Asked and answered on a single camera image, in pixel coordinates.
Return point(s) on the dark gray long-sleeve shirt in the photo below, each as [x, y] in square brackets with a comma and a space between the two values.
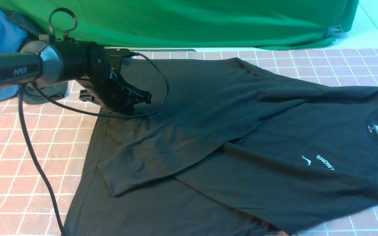
[237, 151]

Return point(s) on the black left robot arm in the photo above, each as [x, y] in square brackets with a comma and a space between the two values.
[50, 63]

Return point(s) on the metal binder clip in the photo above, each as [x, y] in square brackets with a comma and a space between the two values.
[334, 30]

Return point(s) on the dark crumpled garment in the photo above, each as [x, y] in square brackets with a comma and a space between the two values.
[31, 97]

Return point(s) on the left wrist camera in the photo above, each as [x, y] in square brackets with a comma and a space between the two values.
[118, 58]

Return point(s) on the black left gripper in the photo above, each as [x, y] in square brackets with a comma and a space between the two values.
[104, 87]

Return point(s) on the green backdrop cloth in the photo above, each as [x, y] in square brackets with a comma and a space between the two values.
[265, 24]

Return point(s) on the pink grid tablecloth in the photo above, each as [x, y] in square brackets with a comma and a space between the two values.
[60, 139]

